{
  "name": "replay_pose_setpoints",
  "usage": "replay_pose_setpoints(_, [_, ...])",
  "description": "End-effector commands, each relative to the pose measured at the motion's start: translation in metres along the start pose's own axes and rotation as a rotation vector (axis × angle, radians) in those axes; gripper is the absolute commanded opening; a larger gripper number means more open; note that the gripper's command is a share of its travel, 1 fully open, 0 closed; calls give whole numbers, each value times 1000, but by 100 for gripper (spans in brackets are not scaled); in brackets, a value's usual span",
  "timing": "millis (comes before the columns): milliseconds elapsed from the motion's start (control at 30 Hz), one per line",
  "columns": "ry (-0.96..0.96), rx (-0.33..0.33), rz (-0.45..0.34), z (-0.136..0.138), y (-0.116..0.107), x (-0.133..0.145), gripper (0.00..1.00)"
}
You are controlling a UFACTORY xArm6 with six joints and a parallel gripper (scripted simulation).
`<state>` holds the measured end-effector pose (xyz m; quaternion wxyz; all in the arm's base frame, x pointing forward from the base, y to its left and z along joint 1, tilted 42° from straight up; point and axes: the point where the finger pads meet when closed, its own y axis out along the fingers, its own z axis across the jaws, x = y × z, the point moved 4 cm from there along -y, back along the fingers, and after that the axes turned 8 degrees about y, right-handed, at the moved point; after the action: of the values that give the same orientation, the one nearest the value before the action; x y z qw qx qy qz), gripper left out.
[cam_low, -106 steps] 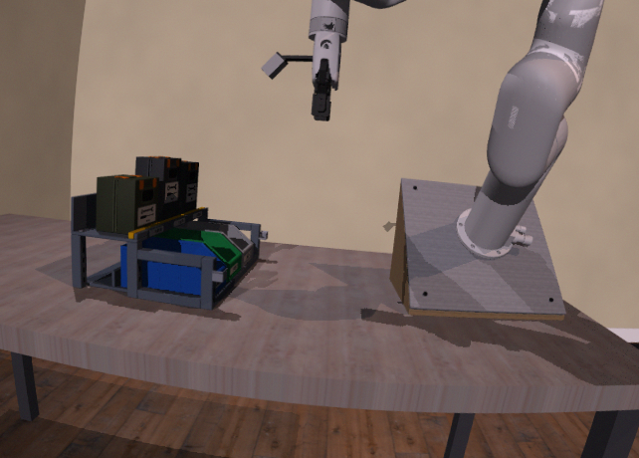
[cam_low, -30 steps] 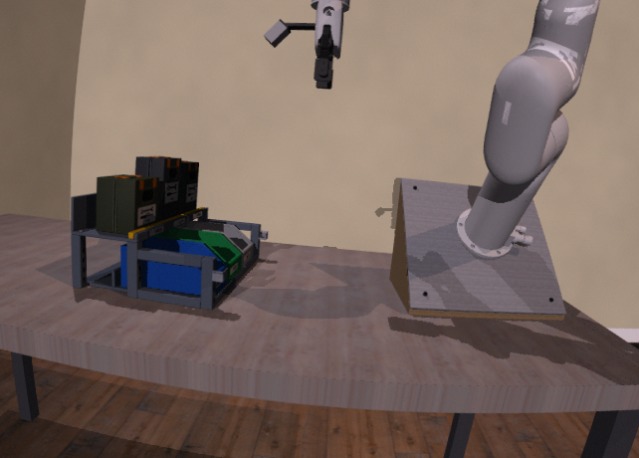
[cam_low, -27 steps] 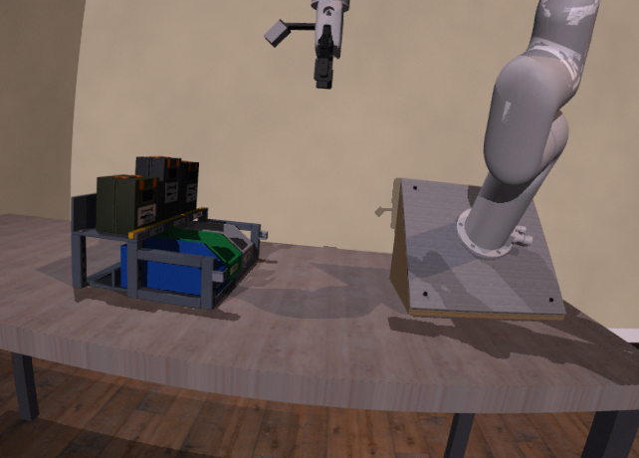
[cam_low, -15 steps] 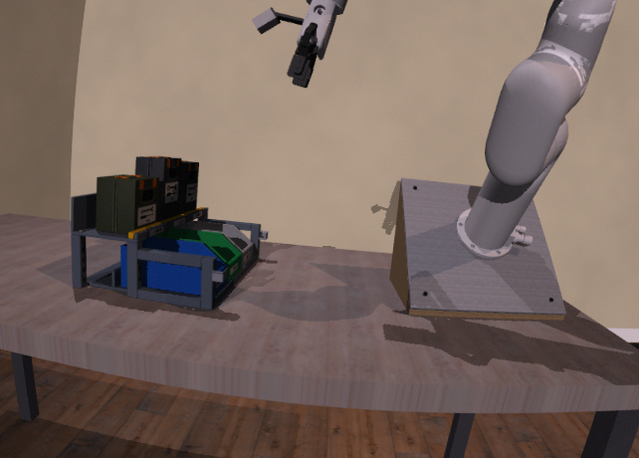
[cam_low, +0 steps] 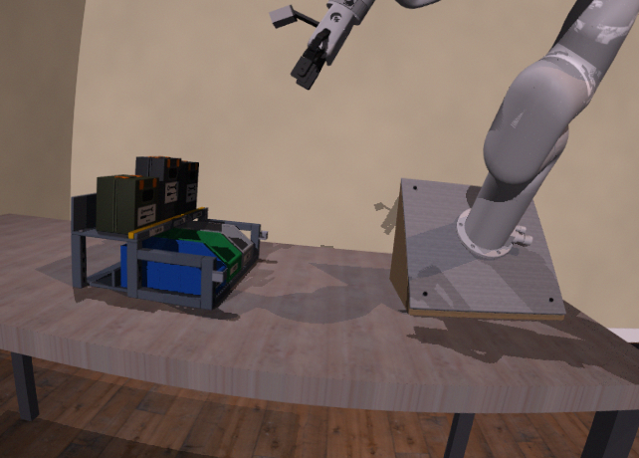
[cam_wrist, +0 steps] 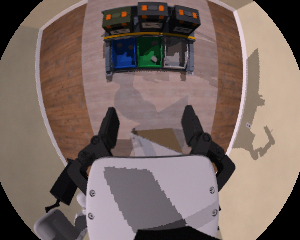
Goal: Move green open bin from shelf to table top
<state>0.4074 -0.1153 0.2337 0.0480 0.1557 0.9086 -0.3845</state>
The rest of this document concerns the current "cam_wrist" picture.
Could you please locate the green bin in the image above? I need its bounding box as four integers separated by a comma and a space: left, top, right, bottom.
138, 37, 162, 68

